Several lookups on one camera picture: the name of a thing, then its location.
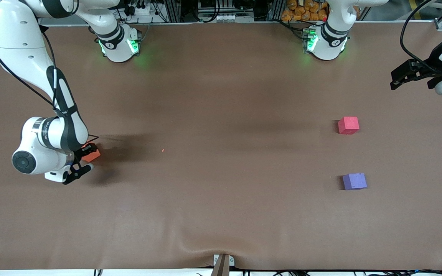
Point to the purple foam block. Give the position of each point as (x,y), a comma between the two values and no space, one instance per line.
(355,181)

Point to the red foam block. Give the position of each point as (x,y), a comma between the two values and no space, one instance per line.
(348,125)

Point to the brown table cover mat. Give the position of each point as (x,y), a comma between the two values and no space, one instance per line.
(221,191)

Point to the white power strip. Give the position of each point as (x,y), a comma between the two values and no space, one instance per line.
(144,10)

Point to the orange foam block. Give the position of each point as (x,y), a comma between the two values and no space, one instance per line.
(92,156)

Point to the metal table edge clamp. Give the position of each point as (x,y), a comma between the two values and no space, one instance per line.
(223,266)

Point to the bag of orange items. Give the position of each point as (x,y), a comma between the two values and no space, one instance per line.
(301,11)

